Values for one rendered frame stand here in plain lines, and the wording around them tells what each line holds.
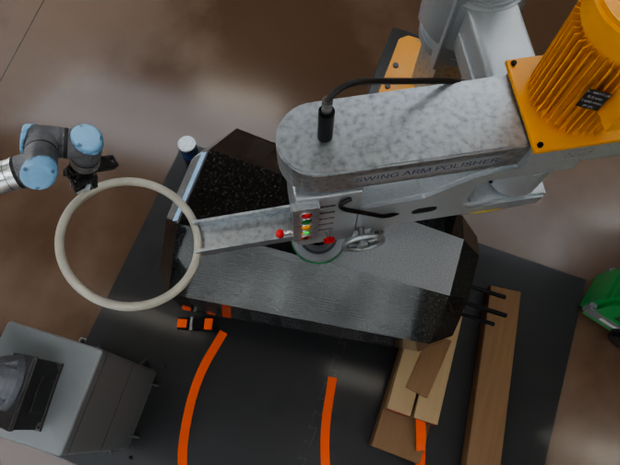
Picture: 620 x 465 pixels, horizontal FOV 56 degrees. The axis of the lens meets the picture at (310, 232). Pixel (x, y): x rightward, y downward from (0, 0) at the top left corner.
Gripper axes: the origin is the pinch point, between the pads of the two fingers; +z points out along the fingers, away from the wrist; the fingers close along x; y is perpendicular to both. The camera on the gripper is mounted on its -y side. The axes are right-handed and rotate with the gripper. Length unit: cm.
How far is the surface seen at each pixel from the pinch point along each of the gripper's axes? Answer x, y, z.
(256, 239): 48, -36, -8
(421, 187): 69, -66, -61
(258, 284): 61, -42, 26
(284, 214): 47, -49, -13
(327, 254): 68, -61, -1
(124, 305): 42.3, 13.1, 0.0
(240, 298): 61, -36, 35
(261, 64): -53, -159, 88
